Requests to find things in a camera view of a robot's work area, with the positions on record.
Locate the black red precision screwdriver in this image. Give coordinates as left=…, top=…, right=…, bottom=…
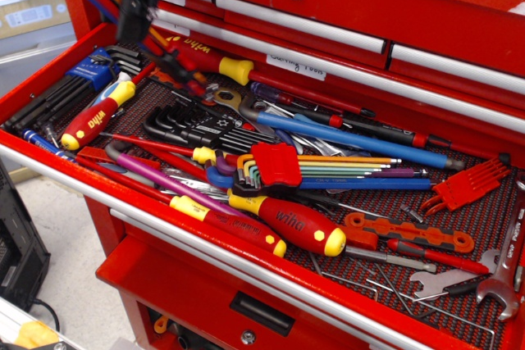
left=280, top=105, right=452, bottom=148

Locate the slim red yellow screwdriver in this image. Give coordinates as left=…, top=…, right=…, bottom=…
left=77, top=157, right=286, bottom=257

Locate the thin red screwdriver yellow collar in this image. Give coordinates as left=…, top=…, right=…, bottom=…
left=100, top=132, right=218, bottom=164

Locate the rainbow allen key set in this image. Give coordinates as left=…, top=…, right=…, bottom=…
left=48, top=0, right=221, bottom=101
left=205, top=143, right=436, bottom=197

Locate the large blue Allen key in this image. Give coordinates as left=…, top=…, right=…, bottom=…
left=240, top=95, right=465, bottom=171

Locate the steel open-end wrench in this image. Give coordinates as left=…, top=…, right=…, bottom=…
left=476, top=182, right=524, bottom=321

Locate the large purple Allen key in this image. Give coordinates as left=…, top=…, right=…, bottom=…
left=104, top=143, right=251, bottom=220

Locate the red plastic key holder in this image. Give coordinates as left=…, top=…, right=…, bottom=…
left=421, top=158, right=510, bottom=217

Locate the black box on floor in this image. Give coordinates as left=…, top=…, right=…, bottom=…
left=1, top=166, right=51, bottom=311

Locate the small red precision screwdriver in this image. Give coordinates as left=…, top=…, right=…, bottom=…
left=386, top=239, right=490, bottom=275

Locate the red tool chest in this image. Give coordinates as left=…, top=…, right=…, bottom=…
left=1, top=0, right=524, bottom=349

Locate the silver hex bit shaft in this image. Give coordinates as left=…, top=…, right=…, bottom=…
left=345, top=246, right=437, bottom=273

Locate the small red yellow Wiha screwdriver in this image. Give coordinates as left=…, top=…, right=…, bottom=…
left=61, top=72, right=136, bottom=151

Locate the orange black flat tool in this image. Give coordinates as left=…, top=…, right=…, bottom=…
left=342, top=212, right=475, bottom=253

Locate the blue pen screwdriver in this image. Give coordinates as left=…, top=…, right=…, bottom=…
left=22, top=129, right=75, bottom=162

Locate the red yellow Wiha screwdriver front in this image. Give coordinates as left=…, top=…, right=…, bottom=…
left=228, top=189, right=346, bottom=257

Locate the large red yellow Wiha screwdriver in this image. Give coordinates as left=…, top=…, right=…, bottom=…
left=164, top=34, right=375, bottom=117

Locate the flat thin steel spanner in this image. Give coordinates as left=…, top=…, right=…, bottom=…
left=409, top=249, right=500, bottom=300

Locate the black Allen key set blue holder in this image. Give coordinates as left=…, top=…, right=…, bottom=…
left=3, top=45, right=145, bottom=134

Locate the black Torx key set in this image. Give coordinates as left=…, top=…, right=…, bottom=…
left=143, top=105, right=280, bottom=154

